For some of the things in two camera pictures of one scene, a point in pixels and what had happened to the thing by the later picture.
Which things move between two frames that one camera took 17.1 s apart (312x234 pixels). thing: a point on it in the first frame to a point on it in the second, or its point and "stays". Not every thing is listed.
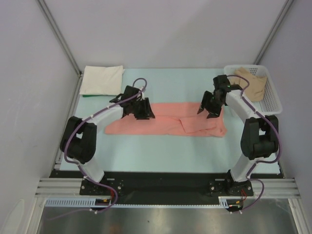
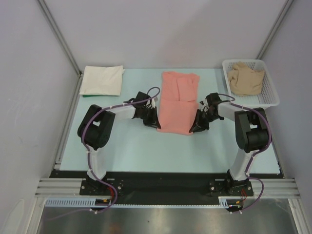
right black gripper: [212, 103] to [201, 119]
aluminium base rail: [55, 187] stays
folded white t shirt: [102, 80] stays
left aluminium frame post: [59, 32] stays
